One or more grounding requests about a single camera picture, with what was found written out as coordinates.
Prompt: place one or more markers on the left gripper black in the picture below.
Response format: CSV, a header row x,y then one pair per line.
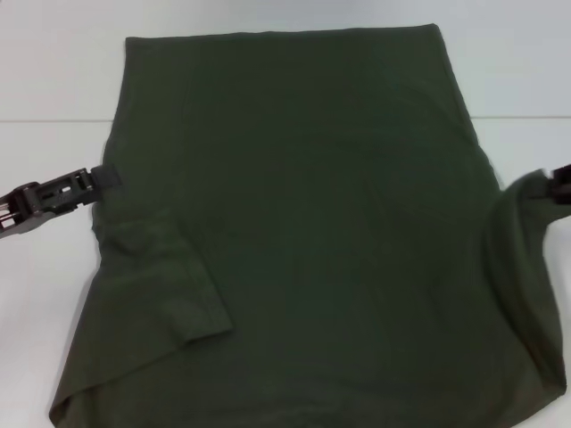
x,y
20,214

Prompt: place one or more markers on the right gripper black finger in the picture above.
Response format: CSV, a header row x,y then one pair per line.
x,y
564,173
563,191

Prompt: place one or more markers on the dark green shirt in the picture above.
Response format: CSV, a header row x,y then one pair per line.
x,y
290,223

